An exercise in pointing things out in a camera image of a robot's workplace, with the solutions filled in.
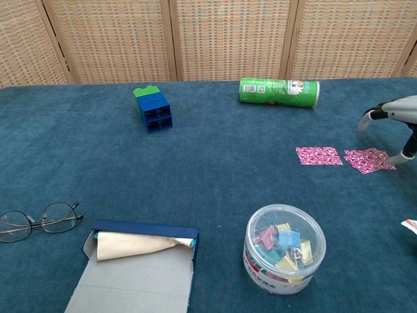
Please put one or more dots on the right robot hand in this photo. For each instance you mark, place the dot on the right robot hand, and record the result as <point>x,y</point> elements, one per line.
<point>402,109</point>

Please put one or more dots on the pink patterned wallet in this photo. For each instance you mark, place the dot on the pink patterned wallet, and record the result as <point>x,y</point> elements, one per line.
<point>319,156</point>
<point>368,161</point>

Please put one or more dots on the white snack bag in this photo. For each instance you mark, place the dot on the white snack bag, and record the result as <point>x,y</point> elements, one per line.
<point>411,225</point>

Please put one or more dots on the green chips can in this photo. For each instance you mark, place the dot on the green chips can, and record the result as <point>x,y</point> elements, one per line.
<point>277,93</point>

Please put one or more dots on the yellow binder clip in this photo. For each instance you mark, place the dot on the yellow binder clip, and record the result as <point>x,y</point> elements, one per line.
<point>286,263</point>
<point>306,249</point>
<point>283,227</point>

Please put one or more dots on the blue binder clip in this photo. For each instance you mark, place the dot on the blue binder clip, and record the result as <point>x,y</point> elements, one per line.
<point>288,239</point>

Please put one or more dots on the pink binder clip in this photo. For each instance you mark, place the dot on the pink binder clip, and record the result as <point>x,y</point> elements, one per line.
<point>268,238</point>

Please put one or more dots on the woven bamboo folding screen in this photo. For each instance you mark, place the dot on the woven bamboo folding screen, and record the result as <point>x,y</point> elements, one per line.
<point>228,39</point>

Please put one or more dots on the teal table carpet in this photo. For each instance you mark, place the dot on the teal table carpet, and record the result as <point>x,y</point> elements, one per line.
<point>211,179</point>

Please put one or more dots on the clear round clip tub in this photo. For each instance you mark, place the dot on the clear round clip tub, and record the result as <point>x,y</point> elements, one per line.
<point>260,277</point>

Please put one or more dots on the blue building brick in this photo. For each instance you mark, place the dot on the blue building brick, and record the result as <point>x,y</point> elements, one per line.
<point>159,119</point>
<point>150,97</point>

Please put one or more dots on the green building brick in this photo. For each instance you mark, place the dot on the green building brick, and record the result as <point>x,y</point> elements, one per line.
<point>146,92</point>

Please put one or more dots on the grey blue notebook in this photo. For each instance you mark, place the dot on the grey blue notebook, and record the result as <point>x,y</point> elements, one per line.
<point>137,287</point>

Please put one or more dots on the thin-frame eyeglasses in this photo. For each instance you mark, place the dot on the thin-frame eyeglasses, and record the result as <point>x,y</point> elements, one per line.
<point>58,216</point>

